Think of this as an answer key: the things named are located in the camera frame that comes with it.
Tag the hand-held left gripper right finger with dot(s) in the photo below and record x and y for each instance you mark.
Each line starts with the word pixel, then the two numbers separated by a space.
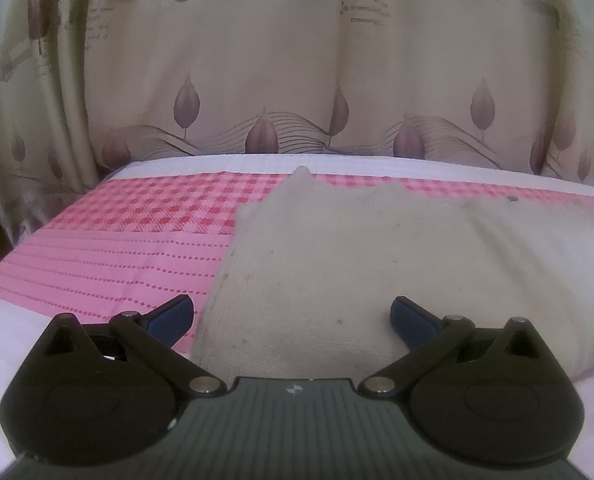
pixel 412 321

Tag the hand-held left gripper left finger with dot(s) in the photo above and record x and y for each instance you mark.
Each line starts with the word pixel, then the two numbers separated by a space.
pixel 169 321

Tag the beige knit sweater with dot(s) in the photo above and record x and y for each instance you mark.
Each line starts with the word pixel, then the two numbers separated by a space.
pixel 377 260

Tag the pink checked bed sheet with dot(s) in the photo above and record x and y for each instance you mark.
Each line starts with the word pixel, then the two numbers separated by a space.
pixel 117 250

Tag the beige leaf print curtain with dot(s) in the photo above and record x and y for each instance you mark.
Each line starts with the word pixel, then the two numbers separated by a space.
pixel 297 70

